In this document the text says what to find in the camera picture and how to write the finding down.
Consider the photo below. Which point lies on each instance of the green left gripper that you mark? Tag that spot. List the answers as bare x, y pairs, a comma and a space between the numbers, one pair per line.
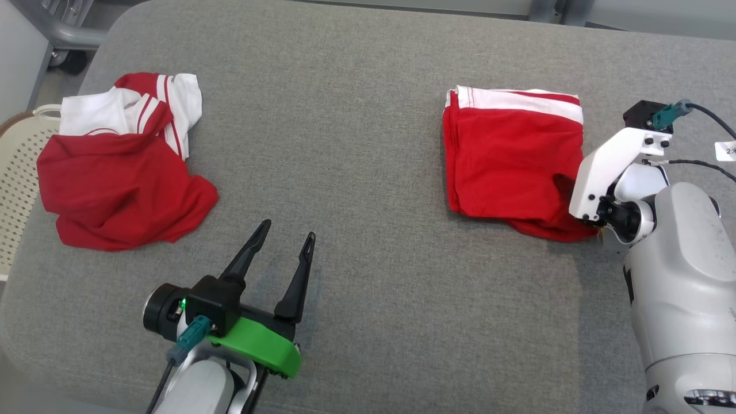
259, 345

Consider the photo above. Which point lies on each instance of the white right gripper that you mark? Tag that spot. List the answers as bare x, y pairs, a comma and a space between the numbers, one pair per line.
604, 167

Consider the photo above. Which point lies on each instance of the red basketball jersey white trim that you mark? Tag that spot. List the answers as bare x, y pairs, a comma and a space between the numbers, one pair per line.
115, 190

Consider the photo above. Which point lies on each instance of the cream perforated laundry basket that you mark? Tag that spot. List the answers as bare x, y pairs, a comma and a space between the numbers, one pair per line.
17, 167

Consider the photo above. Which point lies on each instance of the black caster wheel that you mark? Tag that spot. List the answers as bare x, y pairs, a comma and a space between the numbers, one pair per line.
69, 62

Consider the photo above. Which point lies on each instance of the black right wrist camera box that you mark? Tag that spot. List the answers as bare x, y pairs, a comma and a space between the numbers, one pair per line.
638, 115

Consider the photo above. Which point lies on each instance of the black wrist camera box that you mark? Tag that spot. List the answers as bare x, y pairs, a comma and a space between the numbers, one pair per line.
215, 302
638, 115

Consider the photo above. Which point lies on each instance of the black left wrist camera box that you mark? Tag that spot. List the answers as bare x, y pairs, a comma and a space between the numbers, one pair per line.
215, 302

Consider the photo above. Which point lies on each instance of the grey partition post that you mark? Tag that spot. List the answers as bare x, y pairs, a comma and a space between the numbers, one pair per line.
543, 8
575, 10

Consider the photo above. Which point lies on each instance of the grey metal cart frame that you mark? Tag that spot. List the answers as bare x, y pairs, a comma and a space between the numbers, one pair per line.
63, 34

